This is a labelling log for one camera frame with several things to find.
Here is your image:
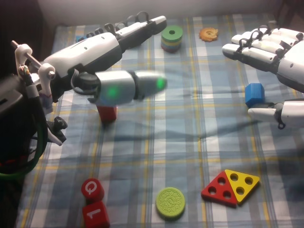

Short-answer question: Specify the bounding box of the stacked coloured rings toy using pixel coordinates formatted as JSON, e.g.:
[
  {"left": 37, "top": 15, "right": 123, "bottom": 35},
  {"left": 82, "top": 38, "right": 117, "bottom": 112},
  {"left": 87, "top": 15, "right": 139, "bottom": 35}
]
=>
[{"left": 161, "top": 25, "right": 184, "bottom": 54}]

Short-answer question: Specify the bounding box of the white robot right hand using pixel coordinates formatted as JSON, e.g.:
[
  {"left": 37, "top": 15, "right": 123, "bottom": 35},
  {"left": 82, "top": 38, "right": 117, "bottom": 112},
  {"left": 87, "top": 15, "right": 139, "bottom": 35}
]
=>
[{"left": 222, "top": 25, "right": 304, "bottom": 130}]

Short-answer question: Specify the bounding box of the blue plaid tablecloth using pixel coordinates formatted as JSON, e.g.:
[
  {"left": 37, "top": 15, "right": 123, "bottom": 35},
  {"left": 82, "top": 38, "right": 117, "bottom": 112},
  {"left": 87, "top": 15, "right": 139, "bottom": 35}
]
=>
[{"left": 14, "top": 14, "right": 304, "bottom": 228}]

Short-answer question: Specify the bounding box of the red cylinder with letter Q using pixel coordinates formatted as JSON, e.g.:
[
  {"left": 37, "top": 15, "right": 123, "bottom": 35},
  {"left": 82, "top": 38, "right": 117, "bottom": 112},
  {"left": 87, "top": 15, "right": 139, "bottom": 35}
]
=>
[{"left": 81, "top": 178, "right": 105, "bottom": 204}]

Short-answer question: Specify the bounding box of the red rectangular block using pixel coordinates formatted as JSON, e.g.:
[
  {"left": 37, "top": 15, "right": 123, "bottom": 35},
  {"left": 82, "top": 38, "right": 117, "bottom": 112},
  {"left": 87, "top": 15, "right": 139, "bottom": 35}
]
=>
[{"left": 97, "top": 105, "right": 118, "bottom": 123}]

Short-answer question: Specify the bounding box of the tan flower-shaped biscuit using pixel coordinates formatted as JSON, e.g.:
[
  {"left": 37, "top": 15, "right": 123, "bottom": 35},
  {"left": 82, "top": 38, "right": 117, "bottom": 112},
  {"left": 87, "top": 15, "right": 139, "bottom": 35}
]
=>
[{"left": 199, "top": 27, "right": 219, "bottom": 43}]

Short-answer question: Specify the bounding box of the red triangle with holes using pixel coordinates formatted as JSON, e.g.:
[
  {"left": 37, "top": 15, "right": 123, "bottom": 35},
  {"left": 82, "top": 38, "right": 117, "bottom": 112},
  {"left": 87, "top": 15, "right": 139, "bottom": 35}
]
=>
[{"left": 201, "top": 171, "right": 238, "bottom": 209}]

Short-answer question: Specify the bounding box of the green sandwich cookie toy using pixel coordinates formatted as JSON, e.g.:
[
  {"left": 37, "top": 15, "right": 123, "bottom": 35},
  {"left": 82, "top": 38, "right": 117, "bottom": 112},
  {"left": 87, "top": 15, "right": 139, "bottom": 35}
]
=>
[{"left": 155, "top": 187, "right": 185, "bottom": 220}]

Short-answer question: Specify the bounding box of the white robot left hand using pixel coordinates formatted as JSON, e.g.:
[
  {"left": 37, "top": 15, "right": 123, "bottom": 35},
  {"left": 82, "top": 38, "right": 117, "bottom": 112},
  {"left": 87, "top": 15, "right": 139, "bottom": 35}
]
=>
[{"left": 44, "top": 11, "right": 168, "bottom": 105}]

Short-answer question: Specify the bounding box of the green cable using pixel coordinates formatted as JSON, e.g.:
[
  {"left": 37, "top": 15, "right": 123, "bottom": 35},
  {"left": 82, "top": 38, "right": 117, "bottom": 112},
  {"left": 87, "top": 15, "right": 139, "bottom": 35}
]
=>
[{"left": 0, "top": 114, "right": 48, "bottom": 182}]

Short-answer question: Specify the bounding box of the red cube with number 1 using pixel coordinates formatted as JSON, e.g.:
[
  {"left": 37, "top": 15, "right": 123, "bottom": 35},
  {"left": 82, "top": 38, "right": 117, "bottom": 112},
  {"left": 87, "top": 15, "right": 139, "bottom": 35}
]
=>
[{"left": 82, "top": 201, "right": 111, "bottom": 228}]

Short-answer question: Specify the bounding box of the yellow triangle with holes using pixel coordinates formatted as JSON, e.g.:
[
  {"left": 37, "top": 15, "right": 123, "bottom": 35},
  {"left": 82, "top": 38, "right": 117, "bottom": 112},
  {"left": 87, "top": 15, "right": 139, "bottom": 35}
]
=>
[{"left": 224, "top": 169, "right": 261, "bottom": 205}]

